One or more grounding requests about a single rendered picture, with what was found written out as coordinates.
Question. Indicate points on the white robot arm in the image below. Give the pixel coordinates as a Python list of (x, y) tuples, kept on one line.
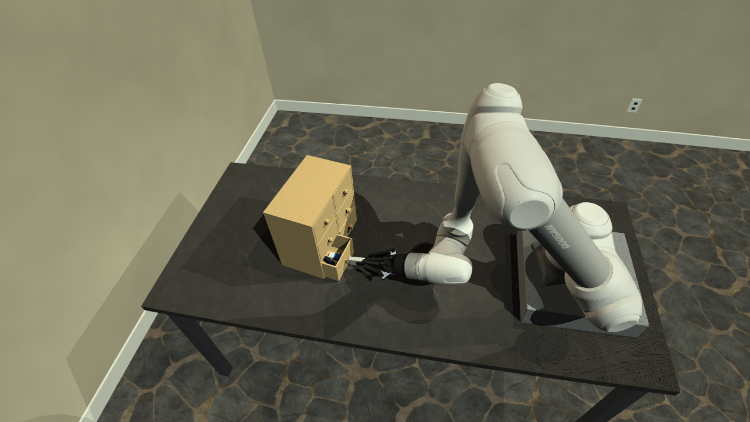
[(502, 161)]

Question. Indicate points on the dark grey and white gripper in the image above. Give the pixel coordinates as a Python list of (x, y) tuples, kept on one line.
[(382, 260)]

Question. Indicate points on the tan wooden chest of drawers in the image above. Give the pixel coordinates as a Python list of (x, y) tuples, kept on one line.
[(293, 212)]

